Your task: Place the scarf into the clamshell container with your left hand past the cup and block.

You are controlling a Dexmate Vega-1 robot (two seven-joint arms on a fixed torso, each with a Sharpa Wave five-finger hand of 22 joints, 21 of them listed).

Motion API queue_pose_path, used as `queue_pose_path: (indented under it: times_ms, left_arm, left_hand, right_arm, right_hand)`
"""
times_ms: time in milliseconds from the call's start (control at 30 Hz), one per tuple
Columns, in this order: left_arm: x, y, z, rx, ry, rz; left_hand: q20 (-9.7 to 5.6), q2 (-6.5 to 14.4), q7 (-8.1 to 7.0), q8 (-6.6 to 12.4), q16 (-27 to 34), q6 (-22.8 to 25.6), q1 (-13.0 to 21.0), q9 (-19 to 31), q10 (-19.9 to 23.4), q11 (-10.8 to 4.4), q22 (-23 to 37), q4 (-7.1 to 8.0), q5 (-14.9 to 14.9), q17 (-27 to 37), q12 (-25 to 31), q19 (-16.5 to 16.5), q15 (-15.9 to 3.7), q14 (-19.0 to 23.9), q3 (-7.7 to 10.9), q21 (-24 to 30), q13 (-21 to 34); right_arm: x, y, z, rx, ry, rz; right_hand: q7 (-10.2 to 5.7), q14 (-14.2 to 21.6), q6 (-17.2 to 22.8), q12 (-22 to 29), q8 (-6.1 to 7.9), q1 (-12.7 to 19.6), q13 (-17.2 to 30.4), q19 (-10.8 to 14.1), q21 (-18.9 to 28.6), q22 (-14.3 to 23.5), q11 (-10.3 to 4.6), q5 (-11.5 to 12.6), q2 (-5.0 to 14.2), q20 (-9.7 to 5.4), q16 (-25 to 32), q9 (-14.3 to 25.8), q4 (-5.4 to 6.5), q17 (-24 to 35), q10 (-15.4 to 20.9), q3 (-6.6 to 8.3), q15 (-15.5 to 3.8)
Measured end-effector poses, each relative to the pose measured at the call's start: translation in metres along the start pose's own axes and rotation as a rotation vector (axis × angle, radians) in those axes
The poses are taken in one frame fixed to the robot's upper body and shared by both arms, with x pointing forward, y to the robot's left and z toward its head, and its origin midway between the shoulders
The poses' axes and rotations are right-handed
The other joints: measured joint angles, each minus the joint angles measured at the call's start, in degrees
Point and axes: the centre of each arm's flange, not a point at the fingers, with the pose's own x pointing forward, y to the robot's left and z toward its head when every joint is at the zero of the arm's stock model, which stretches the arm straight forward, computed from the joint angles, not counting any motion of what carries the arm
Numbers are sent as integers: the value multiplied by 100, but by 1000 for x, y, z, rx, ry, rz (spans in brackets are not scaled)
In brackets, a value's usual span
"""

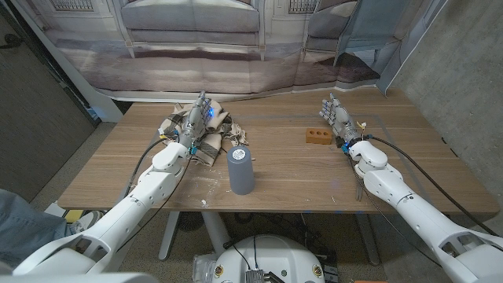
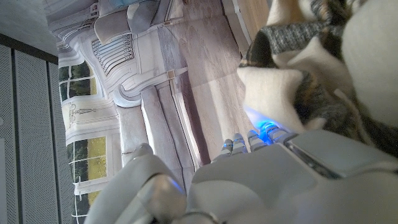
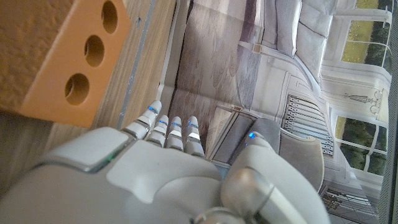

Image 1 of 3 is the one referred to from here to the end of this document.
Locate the grey upturned cup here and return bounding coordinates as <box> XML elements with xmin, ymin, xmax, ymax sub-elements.
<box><xmin>226</xmin><ymin>145</ymin><xmax>255</xmax><ymax>196</ymax></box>

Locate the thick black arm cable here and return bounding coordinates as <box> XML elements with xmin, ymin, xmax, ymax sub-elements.
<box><xmin>124</xmin><ymin>135</ymin><xmax>182</xmax><ymax>197</ymax></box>
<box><xmin>363</xmin><ymin>134</ymin><xmax>503</xmax><ymax>239</ymax></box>

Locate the white table leg frame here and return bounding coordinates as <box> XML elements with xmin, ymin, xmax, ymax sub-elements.
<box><xmin>158</xmin><ymin>211</ymin><xmax>381</xmax><ymax>266</ymax></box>

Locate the orange brick block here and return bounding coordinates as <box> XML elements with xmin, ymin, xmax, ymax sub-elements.
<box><xmin>305</xmin><ymin>127</ymin><xmax>333</xmax><ymax>145</ymax></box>

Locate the person's leg in jeans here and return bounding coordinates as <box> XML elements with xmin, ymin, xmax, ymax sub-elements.
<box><xmin>0</xmin><ymin>188</ymin><xmax>74</xmax><ymax>268</ymax></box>

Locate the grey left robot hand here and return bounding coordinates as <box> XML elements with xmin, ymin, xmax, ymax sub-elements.
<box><xmin>178</xmin><ymin>90</ymin><xmax>215</xmax><ymax>149</ymax></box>

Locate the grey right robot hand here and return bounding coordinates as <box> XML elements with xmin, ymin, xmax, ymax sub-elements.
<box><xmin>318</xmin><ymin>92</ymin><xmax>365</xmax><ymax>150</ymax></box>

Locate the black round floor object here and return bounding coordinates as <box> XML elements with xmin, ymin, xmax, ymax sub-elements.
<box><xmin>177</xmin><ymin>211</ymin><xmax>204</xmax><ymax>233</ymax></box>

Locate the printed sofa room backdrop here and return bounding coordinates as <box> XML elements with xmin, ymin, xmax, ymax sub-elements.
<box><xmin>9</xmin><ymin>0</ymin><xmax>449</xmax><ymax>104</ymax></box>

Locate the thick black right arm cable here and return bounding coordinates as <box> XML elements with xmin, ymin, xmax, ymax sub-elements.
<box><xmin>363</xmin><ymin>134</ymin><xmax>503</xmax><ymax>239</ymax></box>

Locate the yellow flat object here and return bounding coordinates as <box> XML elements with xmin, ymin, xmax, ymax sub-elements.
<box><xmin>64</xmin><ymin>209</ymin><xmax>86</xmax><ymax>224</ymax></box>

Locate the clear plastic floor box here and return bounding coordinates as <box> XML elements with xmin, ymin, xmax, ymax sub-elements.
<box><xmin>191</xmin><ymin>253</ymin><xmax>219</xmax><ymax>283</ymax></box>

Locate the grey white sneaker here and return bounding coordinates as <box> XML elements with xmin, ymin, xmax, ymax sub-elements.
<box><xmin>70</xmin><ymin>210</ymin><xmax>105</xmax><ymax>235</ymax></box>

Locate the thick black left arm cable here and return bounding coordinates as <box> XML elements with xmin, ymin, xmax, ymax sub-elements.
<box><xmin>124</xmin><ymin>135</ymin><xmax>182</xmax><ymax>197</ymax></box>

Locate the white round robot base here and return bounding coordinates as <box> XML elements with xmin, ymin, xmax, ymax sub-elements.
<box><xmin>211</xmin><ymin>234</ymin><xmax>326</xmax><ymax>283</ymax></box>

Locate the beige plaid fringed scarf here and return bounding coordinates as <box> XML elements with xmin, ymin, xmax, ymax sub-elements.
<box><xmin>159</xmin><ymin>101</ymin><xmax>249</xmax><ymax>167</ymax></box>

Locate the black door handle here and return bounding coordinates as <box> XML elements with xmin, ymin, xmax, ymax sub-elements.
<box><xmin>0</xmin><ymin>33</ymin><xmax>23</xmax><ymax>50</ymax></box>

